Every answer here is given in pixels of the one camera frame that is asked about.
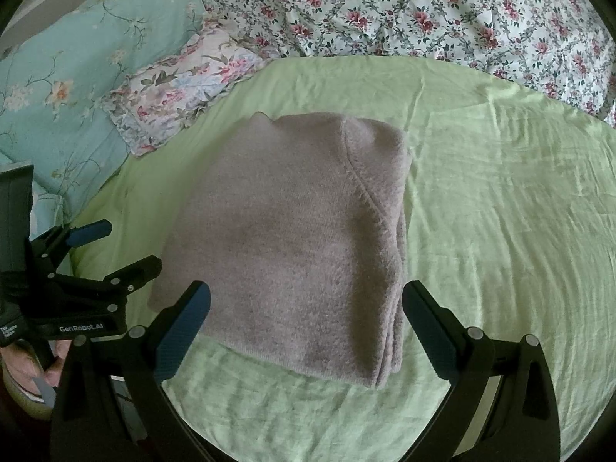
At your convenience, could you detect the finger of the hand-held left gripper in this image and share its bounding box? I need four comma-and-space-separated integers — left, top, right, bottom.
28, 219, 114, 273
48, 255, 163, 305

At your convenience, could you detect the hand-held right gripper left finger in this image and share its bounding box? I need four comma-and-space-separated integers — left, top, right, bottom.
50, 280, 213, 462

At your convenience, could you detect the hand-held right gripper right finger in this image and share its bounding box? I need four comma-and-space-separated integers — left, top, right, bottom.
402, 279, 561, 462

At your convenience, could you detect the beige knit sweater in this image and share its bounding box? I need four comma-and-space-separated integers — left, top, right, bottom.
148, 112, 412, 390

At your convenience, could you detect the beige sandal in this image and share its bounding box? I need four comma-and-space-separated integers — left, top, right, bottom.
0, 339, 65, 422

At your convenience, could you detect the light green bed sheet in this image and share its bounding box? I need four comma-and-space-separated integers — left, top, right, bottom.
67, 55, 616, 462

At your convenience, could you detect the teal floral pillow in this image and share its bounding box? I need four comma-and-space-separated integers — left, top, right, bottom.
0, 0, 222, 222

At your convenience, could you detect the small floral ruffled pillow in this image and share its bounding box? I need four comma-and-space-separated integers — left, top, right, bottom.
101, 22, 280, 157

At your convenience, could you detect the white floral quilt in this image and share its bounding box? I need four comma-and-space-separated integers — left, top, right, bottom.
199, 0, 616, 128

